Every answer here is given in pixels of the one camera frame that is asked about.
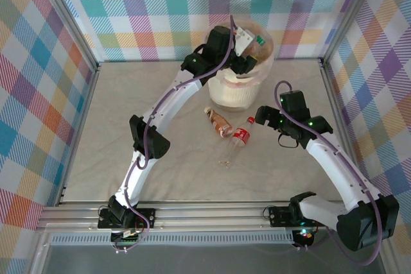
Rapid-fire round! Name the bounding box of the clear bottle green cap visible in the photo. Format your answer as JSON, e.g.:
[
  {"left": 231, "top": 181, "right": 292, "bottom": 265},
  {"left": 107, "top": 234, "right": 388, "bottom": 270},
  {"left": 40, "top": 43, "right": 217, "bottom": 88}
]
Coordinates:
[{"left": 245, "top": 35, "right": 266, "bottom": 60}]

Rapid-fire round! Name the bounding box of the cream round bin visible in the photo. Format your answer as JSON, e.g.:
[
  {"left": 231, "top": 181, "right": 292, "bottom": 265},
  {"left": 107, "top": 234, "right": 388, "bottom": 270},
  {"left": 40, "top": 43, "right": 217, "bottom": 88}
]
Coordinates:
[{"left": 207, "top": 20, "right": 276, "bottom": 113}]

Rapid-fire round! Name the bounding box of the translucent plastic bin liner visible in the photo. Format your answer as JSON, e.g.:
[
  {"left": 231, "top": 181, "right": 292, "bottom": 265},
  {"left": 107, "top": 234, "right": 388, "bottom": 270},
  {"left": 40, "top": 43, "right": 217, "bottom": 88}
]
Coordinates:
[{"left": 207, "top": 20, "right": 276, "bottom": 90}]

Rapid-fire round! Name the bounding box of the red Coca-Cola label bottle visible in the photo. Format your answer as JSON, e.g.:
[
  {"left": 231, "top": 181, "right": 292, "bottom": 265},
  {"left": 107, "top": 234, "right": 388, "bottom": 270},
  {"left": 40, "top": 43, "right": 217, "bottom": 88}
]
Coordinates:
[{"left": 220, "top": 116, "right": 256, "bottom": 165}]

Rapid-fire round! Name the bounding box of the brown label drink bottle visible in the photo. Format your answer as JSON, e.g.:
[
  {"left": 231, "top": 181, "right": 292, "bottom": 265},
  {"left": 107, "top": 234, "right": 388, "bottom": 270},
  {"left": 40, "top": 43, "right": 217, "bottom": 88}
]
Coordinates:
[{"left": 204, "top": 106, "right": 234, "bottom": 139}]

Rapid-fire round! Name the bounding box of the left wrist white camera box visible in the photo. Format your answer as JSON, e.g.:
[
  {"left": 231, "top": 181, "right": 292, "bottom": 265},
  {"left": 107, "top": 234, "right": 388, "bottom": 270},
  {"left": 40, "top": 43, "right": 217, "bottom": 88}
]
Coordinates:
[{"left": 233, "top": 26, "right": 255, "bottom": 57}]

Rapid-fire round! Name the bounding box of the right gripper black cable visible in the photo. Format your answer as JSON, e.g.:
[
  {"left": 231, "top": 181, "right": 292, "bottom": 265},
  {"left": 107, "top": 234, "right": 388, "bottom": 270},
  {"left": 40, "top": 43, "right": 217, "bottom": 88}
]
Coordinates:
[{"left": 277, "top": 134, "right": 298, "bottom": 150}]

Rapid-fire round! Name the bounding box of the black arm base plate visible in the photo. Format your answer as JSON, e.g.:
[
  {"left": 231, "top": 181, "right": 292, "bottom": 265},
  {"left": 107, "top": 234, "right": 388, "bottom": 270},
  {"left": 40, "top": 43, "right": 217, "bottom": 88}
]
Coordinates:
[
  {"left": 268, "top": 205, "right": 328, "bottom": 227},
  {"left": 98, "top": 208, "right": 157, "bottom": 229}
]

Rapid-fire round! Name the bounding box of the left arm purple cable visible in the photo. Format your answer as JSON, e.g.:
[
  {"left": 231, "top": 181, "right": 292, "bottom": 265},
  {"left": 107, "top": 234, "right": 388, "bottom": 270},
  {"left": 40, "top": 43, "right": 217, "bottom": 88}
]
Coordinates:
[{"left": 123, "top": 15, "right": 237, "bottom": 253}]

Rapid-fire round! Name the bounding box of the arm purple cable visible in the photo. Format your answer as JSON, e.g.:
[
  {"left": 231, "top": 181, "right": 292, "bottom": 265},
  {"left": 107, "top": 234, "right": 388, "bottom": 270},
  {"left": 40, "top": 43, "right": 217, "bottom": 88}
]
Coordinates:
[
  {"left": 123, "top": 15, "right": 237, "bottom": 253},
  {"left": 274, "top": 81, "right": 385, "bottom": 264}
]

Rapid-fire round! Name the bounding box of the small electronics board with wires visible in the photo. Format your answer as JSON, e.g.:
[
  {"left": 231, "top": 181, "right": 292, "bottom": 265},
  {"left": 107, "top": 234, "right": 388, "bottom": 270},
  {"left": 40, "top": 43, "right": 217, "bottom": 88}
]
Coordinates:
[
  {"left": 294, "top": 227, "right": 315, "bottom": 249},
  {"left": 110, "top": 228, "right": 144, "bottom": 254}
]

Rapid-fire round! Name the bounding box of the aluminium front rail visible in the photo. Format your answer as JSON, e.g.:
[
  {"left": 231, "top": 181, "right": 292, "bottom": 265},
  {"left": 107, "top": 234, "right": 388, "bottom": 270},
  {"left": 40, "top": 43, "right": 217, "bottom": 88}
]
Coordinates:
[{"left": 35, "top": 201, "right": 391, "bottom": 235}]

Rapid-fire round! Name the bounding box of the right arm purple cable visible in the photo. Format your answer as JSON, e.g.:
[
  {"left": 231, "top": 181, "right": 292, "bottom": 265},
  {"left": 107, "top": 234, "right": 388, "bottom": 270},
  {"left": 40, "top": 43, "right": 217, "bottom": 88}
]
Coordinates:
[{"left": 274, "top": 81, "right": 385, "bottom": 264}]

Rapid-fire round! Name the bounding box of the slotted grey cable duct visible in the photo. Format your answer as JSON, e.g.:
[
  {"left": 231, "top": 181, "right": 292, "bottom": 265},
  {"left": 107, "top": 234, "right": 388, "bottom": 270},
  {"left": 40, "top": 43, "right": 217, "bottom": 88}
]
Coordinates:
[{"left": 50, "top": 234, "right": 295, "bottom": 245}]

